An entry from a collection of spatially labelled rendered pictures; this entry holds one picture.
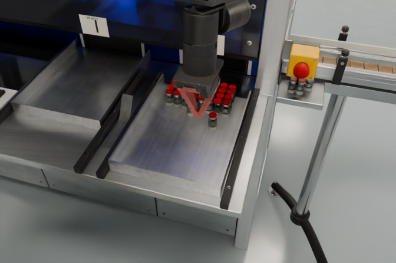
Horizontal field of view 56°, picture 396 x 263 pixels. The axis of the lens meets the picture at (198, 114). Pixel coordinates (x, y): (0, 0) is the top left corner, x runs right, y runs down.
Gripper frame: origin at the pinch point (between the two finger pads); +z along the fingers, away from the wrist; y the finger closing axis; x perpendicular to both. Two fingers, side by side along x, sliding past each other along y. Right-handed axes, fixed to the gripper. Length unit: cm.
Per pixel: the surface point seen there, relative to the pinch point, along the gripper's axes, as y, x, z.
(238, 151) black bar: 12.1, -6.7, 17.3
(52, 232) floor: 33, 77, 104
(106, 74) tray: 33, 38, 15
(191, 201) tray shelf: -2.3, 0.3, 21.5
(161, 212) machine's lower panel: 48, 28, 89
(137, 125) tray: 14.6, 20.0, 17.6
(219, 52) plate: 35.5, 4.2, 3.9
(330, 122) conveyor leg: 54, -31, 32
